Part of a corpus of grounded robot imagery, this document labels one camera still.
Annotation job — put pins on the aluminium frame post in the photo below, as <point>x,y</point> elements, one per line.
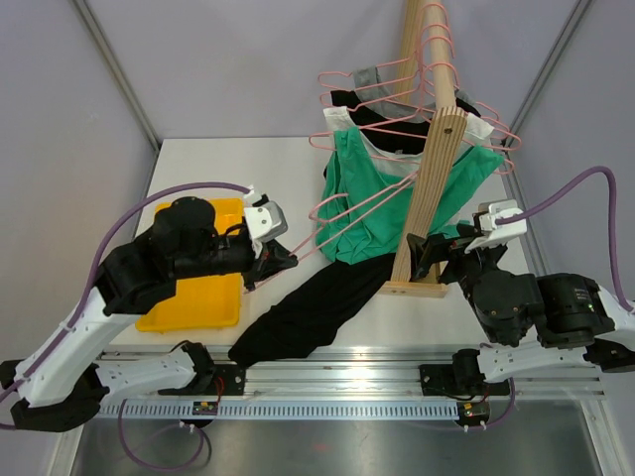
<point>558,49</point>
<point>98,37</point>

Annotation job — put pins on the right aluminium frame post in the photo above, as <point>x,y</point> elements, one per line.
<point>558,49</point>

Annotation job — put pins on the wooden hanger rack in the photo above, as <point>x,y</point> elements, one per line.
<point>438,157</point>

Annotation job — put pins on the slotted cable duct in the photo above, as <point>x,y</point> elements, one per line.
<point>283,410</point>

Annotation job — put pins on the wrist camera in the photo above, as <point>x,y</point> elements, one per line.
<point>264,218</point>
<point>501,223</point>

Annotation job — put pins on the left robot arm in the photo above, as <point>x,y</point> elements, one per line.
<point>61,387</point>

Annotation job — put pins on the aluminium mounting rail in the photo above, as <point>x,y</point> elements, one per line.
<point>373,372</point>

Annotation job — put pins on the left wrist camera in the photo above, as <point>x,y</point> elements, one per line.
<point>264,218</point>

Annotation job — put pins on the yellow plastic tray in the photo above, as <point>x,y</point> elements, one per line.
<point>201,303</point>

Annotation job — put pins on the left aluminium frame post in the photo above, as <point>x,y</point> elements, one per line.
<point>98,37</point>

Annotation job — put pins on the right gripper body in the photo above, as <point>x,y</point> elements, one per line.
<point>460,265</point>

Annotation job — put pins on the green tank top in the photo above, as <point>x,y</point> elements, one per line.
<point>354,246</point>

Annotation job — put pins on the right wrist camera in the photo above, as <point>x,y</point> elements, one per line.
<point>501,223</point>

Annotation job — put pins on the black tank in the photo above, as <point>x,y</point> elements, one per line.
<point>407,137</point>
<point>310,316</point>

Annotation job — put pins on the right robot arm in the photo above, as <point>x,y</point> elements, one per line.
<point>530,322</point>

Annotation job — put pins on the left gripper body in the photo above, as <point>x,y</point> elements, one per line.
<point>259,268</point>

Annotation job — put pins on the grey tank top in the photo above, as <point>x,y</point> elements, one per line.
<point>368,87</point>

